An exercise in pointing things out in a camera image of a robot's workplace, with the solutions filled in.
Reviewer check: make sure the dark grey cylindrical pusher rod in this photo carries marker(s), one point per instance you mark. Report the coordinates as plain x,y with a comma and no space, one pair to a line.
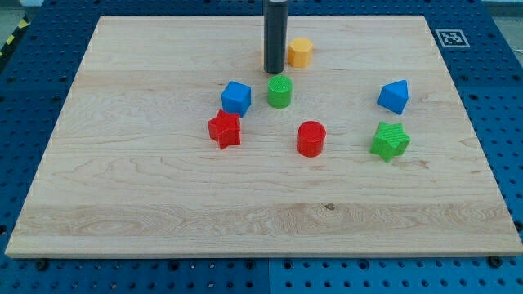
275,14

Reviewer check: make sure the green cylinder block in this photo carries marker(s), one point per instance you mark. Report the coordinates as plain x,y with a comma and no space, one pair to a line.
280,88

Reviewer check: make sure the red star block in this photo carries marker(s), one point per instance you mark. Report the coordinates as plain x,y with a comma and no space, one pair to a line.
225,129

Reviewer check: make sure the green star block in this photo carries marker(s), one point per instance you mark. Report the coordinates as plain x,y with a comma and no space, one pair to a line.
390,140

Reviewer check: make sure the yellow hexagon block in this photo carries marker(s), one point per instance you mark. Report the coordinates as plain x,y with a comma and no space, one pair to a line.
300,52

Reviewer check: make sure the blue cube block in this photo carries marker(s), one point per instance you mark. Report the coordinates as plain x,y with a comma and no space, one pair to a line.
236,98

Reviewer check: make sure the red cylinder block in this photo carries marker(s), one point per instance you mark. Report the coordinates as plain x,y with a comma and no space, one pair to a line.
310,139

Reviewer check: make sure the blue triangular prism block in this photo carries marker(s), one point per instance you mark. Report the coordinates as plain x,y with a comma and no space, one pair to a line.
394,96

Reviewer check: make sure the light wooden board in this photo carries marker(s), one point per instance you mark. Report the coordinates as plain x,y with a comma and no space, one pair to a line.
131,171

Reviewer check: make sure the white fiducial marker tag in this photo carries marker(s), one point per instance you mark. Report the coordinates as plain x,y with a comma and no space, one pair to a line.
452,38

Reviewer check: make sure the yellow black hazard tape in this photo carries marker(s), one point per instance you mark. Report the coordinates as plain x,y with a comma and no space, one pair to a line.
14,39

